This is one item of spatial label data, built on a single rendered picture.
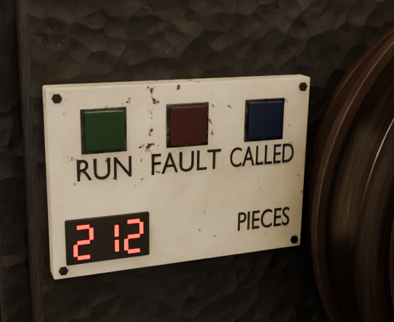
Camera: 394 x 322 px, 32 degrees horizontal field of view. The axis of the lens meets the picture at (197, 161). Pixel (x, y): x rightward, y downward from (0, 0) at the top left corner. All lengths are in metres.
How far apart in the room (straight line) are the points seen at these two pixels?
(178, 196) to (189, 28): 0.16
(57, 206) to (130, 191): 0.07
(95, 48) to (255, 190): 0.21
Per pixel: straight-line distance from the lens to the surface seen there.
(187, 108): 0.64
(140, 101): 0.63
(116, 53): 0.63
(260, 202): 0.70
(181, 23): 0.65
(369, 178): 0.59
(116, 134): 0.62
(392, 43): 0.66
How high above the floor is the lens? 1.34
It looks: 16 degrees down
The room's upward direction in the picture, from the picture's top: 1 degrees clockwise
